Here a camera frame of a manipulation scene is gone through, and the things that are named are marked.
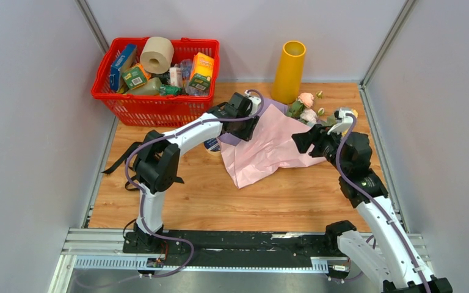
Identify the pink purple wrapping paper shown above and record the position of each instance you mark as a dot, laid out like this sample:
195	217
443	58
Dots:
270	148

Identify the orange yellow sponge pack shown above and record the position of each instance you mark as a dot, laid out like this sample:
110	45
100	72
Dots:
202	72

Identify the brown toilet paper roll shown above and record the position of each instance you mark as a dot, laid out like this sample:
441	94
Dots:
157	55

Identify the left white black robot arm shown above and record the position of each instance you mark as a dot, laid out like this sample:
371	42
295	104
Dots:
155	163

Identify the green yellow carton box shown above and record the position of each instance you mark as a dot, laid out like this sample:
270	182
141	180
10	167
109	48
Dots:
136	76

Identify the white pink small carton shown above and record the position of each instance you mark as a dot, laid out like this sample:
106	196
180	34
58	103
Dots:
176	77

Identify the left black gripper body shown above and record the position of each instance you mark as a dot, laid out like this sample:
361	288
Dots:
245	128

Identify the red plastic shopping basket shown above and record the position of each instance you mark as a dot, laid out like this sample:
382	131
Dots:
158	111

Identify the masking tape roll blue label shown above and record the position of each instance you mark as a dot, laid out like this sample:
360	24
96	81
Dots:
212	146

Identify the blue snack box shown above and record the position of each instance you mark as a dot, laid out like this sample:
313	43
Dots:
120	65

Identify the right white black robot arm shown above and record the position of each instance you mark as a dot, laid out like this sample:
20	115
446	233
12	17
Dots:
396	266

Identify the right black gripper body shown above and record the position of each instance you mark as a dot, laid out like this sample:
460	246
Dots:
327	145

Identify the dark green packet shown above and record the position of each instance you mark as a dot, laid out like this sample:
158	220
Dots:
169	90

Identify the pink artificial flower stem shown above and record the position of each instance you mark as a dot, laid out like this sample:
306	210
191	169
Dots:
302	109

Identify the green liquid bottle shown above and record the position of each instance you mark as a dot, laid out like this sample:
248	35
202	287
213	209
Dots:
151	88

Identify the yellow tapered vase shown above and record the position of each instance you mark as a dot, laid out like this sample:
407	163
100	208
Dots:
288	77

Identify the black printed ribbon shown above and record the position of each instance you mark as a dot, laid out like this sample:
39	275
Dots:
122	160

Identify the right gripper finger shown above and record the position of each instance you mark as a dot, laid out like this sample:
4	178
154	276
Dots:
304	141
316	131

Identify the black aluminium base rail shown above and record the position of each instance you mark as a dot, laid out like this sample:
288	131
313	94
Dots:
206	251

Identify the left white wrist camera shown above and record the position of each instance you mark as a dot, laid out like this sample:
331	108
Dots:
256	105

